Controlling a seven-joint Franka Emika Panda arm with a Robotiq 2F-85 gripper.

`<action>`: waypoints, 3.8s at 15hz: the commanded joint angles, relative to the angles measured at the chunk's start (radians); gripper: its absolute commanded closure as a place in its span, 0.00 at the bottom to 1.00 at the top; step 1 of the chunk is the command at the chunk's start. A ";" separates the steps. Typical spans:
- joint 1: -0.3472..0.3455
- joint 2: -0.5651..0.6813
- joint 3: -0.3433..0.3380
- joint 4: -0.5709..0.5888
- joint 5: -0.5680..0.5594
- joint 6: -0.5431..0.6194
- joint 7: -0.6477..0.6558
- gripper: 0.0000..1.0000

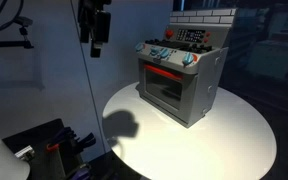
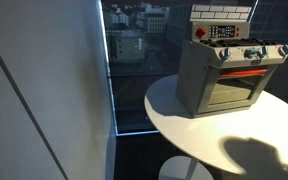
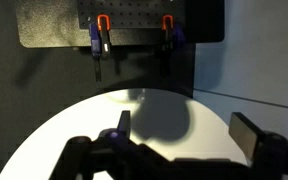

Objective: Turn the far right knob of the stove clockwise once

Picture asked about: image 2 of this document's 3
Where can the oven door with glass window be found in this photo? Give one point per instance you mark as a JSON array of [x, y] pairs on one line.
[[230, 90]]

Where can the white table pedestal base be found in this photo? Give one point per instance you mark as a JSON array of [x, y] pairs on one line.
[[174, 170]]

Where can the blue stove knob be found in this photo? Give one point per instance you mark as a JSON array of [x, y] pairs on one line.
[[250, 53], [262, 51], [224, 53]]

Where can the red round panel knob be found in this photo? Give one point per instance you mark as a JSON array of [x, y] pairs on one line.
[[201, 32]]

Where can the grey toy stove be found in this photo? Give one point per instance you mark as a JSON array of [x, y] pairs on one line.
[[187, 83]]

